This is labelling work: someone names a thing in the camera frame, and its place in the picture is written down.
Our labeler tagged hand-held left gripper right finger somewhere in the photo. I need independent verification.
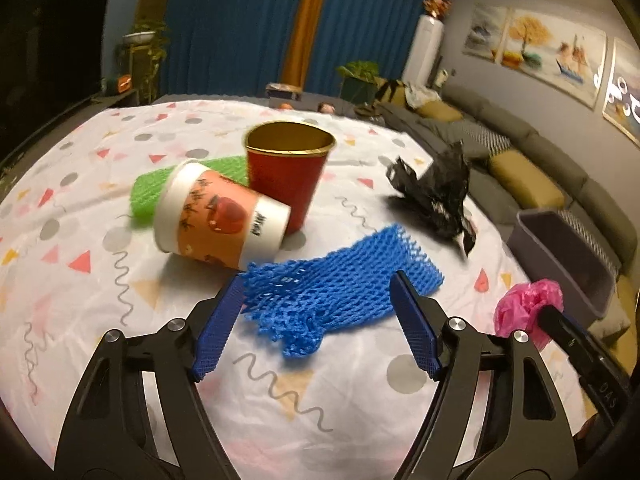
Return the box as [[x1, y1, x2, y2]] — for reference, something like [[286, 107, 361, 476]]
[[389, 270, 576, 480]]

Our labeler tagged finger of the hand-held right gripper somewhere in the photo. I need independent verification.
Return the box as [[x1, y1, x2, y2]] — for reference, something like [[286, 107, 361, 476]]
[[537, 305, 596, 361]]

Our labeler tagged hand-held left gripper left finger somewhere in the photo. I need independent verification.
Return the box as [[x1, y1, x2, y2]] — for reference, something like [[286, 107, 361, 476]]
[[54, 276, 248, 480]]

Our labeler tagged pink plastic bag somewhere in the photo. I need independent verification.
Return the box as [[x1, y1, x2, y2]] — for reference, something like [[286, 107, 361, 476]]
[[494, 281, 564, 348]]

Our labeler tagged grey plastic bin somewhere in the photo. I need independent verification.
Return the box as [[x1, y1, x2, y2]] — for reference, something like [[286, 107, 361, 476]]
[[507, 209, 617, 321]]

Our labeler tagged blue foam net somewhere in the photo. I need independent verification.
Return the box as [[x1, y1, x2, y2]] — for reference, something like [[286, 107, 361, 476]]
[[241, 224, 445, 358]]

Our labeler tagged orange printed white paper cup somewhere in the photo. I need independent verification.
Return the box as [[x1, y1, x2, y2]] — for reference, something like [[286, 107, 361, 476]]
[[152, 158, 292, 272]]

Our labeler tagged black plastic bag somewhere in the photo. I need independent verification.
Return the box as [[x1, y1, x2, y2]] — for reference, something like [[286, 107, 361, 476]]
[[385, 141, 478, 260]]

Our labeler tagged green foam net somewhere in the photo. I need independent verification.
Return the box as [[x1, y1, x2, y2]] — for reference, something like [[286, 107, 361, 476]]
[[129, 155, 251, 225]]

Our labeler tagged plain red paper cup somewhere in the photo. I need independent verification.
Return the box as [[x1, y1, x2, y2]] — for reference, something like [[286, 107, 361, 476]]
[[243, 121, 336, 233]]

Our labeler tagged large black white patterned cushion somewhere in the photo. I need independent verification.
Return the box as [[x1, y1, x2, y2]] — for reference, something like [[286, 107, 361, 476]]
[[565, 207, 621, 271]]

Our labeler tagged large yellow cushion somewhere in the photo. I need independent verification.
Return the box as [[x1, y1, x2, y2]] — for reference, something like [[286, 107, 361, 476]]
[[487, 152, 566, 210]]

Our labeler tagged grey sectional sofa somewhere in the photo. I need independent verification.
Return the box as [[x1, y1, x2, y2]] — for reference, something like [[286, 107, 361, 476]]
[[375, 77, 640, 341]]

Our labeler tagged grey cushion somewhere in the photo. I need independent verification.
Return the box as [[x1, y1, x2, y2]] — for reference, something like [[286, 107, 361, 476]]
[[417, 115, 481, 143]]

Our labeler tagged small black white patterned cushion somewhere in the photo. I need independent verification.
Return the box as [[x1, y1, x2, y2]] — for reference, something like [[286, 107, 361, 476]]
[[462, 122, 513, 156]]

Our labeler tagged small yellow cushion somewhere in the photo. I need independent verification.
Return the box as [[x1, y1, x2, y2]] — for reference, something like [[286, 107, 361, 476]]
[[417, 101, 463, 122]]

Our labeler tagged grey coffee table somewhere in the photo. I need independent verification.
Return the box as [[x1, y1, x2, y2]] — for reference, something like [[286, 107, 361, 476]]
[[155, 92, 381, 116]]

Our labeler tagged white garment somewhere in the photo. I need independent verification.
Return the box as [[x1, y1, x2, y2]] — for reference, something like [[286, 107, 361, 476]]
[[405, 84, 441, 108]]

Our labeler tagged black garment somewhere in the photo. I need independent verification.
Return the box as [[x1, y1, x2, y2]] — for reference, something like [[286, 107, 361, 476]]
[[375, 79, 408, 106]]

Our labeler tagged purple gold-framed painting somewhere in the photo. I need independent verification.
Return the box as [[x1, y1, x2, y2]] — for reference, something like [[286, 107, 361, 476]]
[[602, 37, 640, 148]]

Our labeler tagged flat printed box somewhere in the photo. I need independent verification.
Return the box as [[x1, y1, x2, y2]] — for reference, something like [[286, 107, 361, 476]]
[[266, 82, 302, 101]]

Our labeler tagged grey television cabinet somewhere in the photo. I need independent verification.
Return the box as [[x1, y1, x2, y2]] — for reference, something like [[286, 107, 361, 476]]
[[0, 87, 141, 171]]

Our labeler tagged potted plant in dark planter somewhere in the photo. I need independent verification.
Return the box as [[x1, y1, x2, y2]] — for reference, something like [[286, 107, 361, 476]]
[[336, 60, 381, 103]]

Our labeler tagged sailboat and tree painting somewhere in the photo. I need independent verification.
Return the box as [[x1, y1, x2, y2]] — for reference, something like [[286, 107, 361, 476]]
[[501, 7, 607, 110]]

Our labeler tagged white standing air conditioner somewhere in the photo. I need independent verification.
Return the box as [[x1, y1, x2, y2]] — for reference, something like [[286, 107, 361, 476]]
[[404, 15, 446, 88]]

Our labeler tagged trailing plant on stand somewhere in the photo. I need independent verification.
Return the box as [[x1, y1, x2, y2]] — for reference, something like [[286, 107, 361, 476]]
[[120, 20, 168, 103]]

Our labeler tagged blue curtain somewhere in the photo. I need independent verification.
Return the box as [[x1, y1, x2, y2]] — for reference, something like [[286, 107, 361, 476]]
[[137, 0, 311, 98], [305, 0, 451, 98]]

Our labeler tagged small grey landscape painting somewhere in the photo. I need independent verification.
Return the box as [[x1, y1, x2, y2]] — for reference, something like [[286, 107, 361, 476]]
[[462, 2, 511, 61]]

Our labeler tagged orange curtain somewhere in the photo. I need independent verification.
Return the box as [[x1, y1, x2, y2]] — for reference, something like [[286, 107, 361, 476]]
[[282, 0, 336, 92]]

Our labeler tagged black television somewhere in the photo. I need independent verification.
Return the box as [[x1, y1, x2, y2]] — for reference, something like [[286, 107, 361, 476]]
[[20, 0, 111, 111]]

